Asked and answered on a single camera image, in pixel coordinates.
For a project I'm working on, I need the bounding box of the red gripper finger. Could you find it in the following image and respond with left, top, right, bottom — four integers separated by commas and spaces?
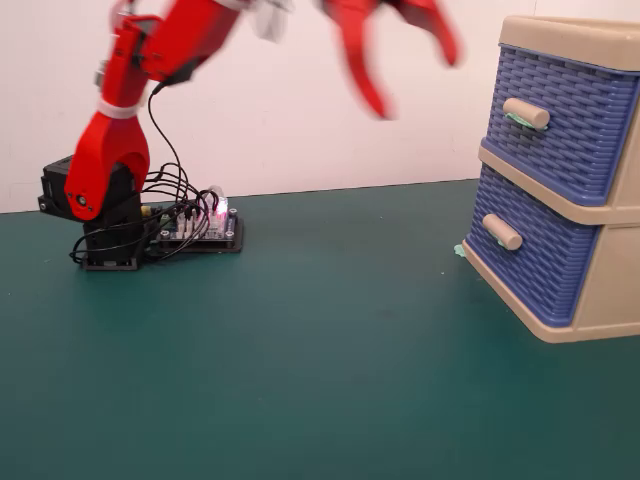
391, 0, 462, 68
318, 0, 400, 122

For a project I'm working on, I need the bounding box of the motor controller circuit board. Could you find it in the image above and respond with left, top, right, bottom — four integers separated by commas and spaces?
143, 197, 247, 257

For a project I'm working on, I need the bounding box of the black servo cable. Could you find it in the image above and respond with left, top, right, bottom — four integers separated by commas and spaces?
147, 69, 202, 211

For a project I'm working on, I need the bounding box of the blue wicker-pattern drawer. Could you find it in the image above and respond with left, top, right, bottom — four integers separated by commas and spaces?
482, 43, 640, 207
464, 160, 601, 325

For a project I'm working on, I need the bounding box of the green table mat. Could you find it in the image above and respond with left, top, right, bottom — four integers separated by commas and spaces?
0, 178, 640, 480

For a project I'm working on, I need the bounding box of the black wire bundle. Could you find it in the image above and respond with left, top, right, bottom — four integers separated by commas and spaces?
69, 162, 222, 266

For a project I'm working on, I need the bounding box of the white zip tie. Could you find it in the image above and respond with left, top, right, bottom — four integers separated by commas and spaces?
96, 98, 140, 122

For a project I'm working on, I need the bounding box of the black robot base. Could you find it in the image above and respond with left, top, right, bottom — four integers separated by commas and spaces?
38, 154, 152, 273

